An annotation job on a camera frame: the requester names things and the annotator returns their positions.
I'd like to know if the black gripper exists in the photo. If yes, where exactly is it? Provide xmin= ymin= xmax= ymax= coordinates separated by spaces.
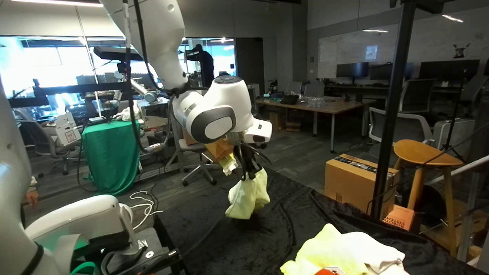
xmin=232 ymin=141 xmax=261 ymax=180

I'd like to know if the pale yellow cloth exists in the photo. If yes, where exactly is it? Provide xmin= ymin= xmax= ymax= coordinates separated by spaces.
xmin=224 ymin=166 xmax=272 ymax=221

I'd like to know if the bright yellow cloth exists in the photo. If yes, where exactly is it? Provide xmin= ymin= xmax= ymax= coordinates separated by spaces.
xmin=279 ymin=221 xmax=378 ymax=275

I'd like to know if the white cloth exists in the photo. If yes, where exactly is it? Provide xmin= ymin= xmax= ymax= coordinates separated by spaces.
xmin=349 ymin=232 xmax=409 ymax=275

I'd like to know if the tan wrist mounted block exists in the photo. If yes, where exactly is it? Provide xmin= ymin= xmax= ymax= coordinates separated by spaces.
xmin=204 ymin=138 xmax=239 ymax=177

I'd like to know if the gray swivel chair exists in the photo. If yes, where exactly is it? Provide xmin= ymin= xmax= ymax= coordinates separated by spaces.
xmin=174 ymin=135 xmax=226 ymax=187

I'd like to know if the black velvet tablecloth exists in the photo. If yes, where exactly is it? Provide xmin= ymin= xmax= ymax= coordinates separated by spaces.
xmin=152 ymin=166 xmax=489 ymax=275

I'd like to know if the wooden desk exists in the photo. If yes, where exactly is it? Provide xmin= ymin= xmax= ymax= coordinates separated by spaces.
xmin=255 ymin=96 xmax=365 ymax=151

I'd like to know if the cardboard box with black tape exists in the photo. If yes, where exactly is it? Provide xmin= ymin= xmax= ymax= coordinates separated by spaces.
xmin=322 ymin=152 xmax=401 ymax=215

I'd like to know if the person in dark clothes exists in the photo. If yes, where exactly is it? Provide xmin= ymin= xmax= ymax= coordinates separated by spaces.
xmin=184 ymin=42 xmax=216 ymax=88

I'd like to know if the green cloth covered table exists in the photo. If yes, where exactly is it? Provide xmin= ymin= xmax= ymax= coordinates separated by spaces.
xmin=80 ymin=119 xmax=142 ymax=196

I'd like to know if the black vertical pole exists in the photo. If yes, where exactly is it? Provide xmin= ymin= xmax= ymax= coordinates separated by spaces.
xmin=369 ymin=0 xmax=417 ymax=221

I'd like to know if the white curved plastic cover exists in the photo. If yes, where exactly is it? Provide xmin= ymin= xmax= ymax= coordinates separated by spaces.
xmin=24 ymin=193 xmax=134 ymax=256

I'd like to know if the wooden stool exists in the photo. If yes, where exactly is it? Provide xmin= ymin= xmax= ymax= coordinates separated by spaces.
xmin=392 ymin=137 xmax=464 ymax=256

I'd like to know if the black mesh office chair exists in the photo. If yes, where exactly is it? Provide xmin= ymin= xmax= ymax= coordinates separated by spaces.
xmin=366 ymin=76 xmax=435 ymax=146

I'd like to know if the white paper sign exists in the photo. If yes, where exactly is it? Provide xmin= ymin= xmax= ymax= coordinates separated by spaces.
xmin=53 ymin=111 xmax=82 ymax=148

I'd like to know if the silver metal pole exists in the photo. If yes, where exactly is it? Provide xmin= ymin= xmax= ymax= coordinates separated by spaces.
xmin=426 ymin=152 xmax=489 ymax=186

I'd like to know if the wide black computer monitor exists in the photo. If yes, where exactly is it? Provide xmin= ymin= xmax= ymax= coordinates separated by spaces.
xmin=418 ymin=57 xmax=481 ymax=82

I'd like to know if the black sensor bar camera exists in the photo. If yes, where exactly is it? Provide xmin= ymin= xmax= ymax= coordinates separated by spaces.
xmin=91 ymin=44 xmax=146 ymax=74

